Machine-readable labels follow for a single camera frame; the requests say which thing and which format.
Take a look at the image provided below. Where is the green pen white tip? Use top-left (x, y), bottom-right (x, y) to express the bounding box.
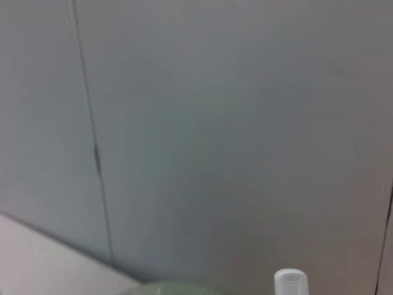
top-left (273, 268), bottom-right (309, 295)

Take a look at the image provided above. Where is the pale green glass fruit bowl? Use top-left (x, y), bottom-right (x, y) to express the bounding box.
top-left (122, 280), bottom-right (236, 295)

